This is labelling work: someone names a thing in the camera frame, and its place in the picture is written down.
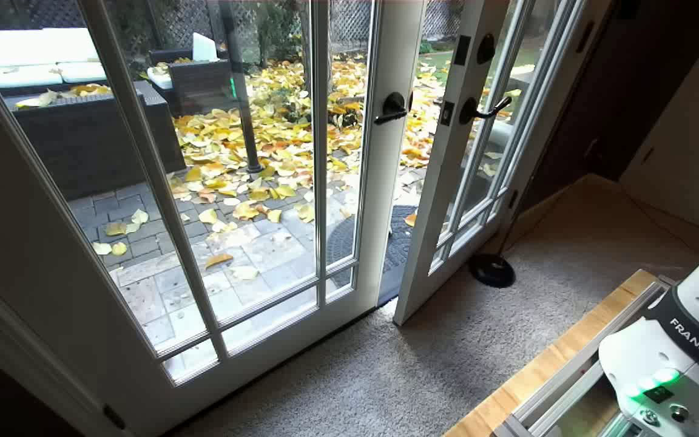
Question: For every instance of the white french door with deadbolt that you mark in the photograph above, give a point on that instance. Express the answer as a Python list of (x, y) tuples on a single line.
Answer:
[(435, 202)]

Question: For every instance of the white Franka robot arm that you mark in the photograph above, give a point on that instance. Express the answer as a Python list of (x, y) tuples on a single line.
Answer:
[(690, 355)]

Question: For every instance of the white french door wide glass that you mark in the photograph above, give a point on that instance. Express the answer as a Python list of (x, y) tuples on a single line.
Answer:
[(390, 177)]

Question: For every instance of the black door hinge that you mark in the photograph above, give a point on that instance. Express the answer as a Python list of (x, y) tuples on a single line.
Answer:
[(116, 416), (585, 37)]

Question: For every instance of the dark outdoor doormat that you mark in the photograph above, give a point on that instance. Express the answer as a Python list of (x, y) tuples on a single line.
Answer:
[(399, 251)]

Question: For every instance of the yellow fallen leaves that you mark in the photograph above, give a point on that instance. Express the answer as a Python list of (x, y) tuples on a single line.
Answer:
[(286, 137)]

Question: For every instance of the black patio pole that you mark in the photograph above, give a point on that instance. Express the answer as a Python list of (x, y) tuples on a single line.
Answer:
[(243, 104)]

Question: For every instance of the dark wicker patio chair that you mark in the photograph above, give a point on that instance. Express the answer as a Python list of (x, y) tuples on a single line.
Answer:
[(200, 85)]

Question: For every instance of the black deadbolt thumb turn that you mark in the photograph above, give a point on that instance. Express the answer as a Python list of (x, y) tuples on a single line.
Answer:
[(487, 49)]

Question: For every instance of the pale upright chair pillow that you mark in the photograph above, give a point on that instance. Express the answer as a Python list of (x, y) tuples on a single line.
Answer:
[(204, 46)]

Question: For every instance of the wooden table edge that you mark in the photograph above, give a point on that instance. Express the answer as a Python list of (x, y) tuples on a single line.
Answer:
[(545, 367)]

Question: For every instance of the dark lattice garden fence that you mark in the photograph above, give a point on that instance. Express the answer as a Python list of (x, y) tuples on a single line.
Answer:
[(180, 20)]

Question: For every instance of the white sofa cushion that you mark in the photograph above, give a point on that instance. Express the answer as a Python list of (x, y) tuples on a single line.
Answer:
[(60, 76), (25, 46)]

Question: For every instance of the aluminium profile base frame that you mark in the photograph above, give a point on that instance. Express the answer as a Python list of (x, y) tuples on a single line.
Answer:
[(577, 378)]

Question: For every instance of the white door frame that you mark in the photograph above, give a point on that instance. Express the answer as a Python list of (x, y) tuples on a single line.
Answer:
[(2, 336)]

